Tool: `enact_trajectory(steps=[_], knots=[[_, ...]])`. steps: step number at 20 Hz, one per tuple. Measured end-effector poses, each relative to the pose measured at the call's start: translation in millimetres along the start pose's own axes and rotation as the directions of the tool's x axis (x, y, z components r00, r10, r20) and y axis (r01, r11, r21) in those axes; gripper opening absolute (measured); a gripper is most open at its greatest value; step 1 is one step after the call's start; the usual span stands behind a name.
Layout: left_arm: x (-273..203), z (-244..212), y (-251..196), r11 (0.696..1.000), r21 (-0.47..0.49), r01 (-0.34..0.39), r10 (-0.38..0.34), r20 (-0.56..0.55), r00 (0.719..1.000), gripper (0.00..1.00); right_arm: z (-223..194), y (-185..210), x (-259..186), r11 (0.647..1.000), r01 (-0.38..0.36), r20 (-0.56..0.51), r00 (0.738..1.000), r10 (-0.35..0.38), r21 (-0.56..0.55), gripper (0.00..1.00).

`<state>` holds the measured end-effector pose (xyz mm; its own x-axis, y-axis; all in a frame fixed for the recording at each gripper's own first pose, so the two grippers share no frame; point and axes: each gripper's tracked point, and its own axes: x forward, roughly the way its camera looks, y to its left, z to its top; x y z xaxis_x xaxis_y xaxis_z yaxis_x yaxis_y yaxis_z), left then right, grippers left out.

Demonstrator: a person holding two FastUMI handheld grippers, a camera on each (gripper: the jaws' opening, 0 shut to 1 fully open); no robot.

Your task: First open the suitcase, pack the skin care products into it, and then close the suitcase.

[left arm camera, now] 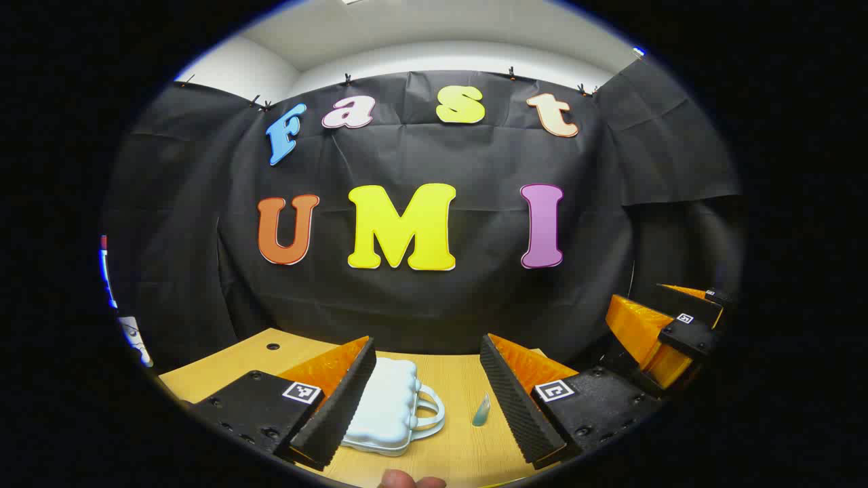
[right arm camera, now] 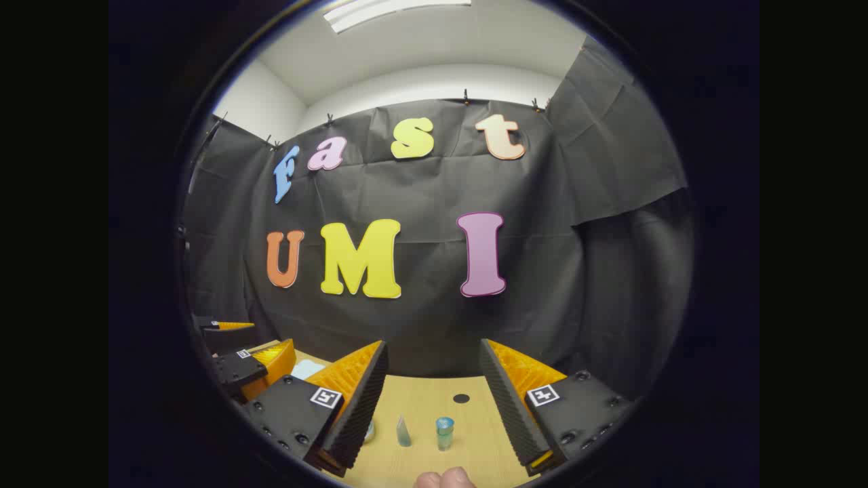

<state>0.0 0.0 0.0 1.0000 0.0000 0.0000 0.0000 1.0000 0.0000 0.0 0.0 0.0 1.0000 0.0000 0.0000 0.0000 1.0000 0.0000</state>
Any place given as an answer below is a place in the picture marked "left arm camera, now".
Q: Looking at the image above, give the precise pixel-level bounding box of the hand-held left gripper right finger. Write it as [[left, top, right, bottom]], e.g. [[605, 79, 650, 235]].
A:
[[479, 332, 664, 471]]

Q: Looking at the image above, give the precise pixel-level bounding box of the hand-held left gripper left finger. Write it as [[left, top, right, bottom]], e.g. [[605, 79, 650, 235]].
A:
[[184, 335, 378, 471]]

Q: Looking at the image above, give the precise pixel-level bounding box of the light blue suitcase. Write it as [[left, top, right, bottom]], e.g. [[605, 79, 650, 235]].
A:
[[340, 357, 446, 457]]

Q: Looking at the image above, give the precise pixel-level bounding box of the black backdrop cloth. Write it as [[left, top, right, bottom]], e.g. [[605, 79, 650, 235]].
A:
[[102, 60, 745, 375]]

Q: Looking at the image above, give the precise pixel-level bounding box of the white printed board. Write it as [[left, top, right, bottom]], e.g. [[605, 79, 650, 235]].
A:
[[119, 315, 155, 368]]

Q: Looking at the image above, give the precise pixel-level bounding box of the blue lit screen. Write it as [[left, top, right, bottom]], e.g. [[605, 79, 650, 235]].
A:
[[99, 234, 117, 309]]

